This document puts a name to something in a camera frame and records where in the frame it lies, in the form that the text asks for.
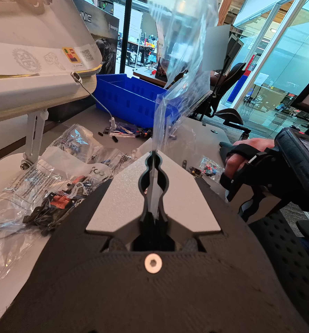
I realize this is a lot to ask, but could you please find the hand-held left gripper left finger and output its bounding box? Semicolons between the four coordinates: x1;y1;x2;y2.
86;150;155;246

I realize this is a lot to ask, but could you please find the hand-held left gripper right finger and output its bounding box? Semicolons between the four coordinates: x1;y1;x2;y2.
155;150;221;246

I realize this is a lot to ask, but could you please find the wooden office desk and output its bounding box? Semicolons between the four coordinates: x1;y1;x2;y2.
133;68;171;88

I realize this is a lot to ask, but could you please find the person's right hand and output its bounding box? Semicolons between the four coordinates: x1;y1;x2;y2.
224;137;275;180

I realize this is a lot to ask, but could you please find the black steel column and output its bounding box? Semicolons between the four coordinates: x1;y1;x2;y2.
119;0;133;74

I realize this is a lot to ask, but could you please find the white board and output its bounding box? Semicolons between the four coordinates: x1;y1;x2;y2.
113;2;143;40

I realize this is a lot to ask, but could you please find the large white-label lego parts bag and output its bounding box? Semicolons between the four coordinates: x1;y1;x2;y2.
0;146;114;294

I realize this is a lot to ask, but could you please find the small bag of blue parts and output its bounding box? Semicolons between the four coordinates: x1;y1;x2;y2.
109;122;140;138

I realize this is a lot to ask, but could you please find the black lego set box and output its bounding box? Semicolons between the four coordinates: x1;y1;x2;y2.
73;0;120;75

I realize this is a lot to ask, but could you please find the black office chair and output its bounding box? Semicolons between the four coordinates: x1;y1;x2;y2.
214;108;251;139
193;62;247;119

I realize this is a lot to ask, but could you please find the metal page holder wire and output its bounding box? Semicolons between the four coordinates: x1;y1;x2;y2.
70;72;117;130

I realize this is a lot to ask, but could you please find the small bag of lego parts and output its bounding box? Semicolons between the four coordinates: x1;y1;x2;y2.
199;155;225;183

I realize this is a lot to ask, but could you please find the person's right forearm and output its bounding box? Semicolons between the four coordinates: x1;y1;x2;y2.
286;192;309;214

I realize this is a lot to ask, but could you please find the clear bag of pale parts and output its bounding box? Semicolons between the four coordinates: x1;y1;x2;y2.
50;123;104;158

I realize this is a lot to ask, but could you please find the small lego set box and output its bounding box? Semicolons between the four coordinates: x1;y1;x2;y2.
155;57;171;79

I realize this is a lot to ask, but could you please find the blue plastic bin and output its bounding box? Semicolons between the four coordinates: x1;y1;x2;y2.
94;73;177;126

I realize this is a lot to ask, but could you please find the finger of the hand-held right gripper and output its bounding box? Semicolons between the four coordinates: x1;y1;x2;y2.
239;189;290;225
228;182;254;214

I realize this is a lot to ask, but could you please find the clear plastic bag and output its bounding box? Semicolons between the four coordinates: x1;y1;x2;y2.
149;0;220;221

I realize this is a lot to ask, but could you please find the lego instruction booklet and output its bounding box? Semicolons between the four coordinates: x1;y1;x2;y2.
0;0;105;78

